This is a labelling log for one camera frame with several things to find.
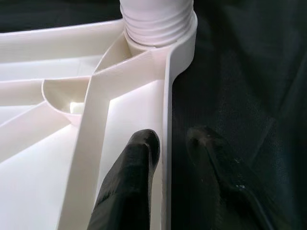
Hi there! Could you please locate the white plastic table top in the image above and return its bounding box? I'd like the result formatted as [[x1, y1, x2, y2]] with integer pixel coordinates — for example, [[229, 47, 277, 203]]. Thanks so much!
[[0, 13, 200, 230]]

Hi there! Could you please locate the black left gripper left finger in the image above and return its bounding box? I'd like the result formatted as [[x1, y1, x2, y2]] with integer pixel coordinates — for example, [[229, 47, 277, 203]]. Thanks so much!
[[90, 128, 161, 230]]

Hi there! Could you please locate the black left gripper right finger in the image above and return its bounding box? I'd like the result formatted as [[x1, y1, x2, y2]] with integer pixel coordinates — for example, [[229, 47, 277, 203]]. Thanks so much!
[[186, 126, 288, 230]]

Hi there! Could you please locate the white plastic table leg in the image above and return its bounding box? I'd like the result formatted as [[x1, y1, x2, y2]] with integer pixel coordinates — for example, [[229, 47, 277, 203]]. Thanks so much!
[[119, 0, 195, 46]]

